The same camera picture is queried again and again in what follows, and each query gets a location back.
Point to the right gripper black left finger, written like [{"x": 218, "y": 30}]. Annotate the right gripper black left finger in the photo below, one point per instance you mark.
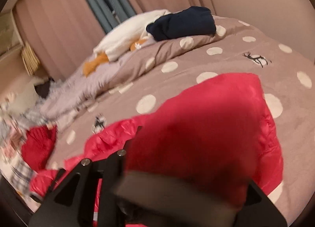
[{"x": 85, "y": 197}]

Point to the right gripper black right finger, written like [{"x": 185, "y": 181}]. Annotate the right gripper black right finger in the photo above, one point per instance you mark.
[{"x": 258, "y": 210}]

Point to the red puffer down jacket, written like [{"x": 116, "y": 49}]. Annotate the red puffer down jacket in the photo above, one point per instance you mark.
[{"x": 190, "y": 162}]

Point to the plaid clothes pile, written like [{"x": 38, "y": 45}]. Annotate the plaid clothes pile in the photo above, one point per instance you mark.
[{"x": 19, "y": 113}]

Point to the dark red folded garment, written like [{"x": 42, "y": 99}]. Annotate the dark red folded garment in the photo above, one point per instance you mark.
[{"x": 39, "y": 145}]

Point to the lilac grey crumpled blanket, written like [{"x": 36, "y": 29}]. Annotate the lilac grey crumpled blanket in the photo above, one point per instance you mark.
[{"x": 79, "y": 88}]

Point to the small black garment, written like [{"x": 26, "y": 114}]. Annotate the small black garment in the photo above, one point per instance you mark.
[{"x": 43, "y": 89}]

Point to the taupe polka dot duvet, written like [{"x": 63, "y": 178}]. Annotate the taupe polka dot duvet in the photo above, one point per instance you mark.
[{"x": 160, "y": 70}]

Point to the woven straw basket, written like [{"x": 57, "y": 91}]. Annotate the woven straw basket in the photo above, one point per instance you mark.
[{"x": 30, "y": 60}]

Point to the pink pleated curtain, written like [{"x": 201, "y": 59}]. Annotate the pink pleated curtain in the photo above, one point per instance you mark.
[{"x": 63, "y": 33}]

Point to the white plush goose toy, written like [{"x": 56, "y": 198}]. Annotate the white plush goose toy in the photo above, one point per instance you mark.
[{"x": 119, "y": 40}]

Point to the folded navy blue garment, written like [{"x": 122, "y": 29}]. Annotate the folded navy blue garment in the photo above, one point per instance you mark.
[{"x": 190, "y": 22}]

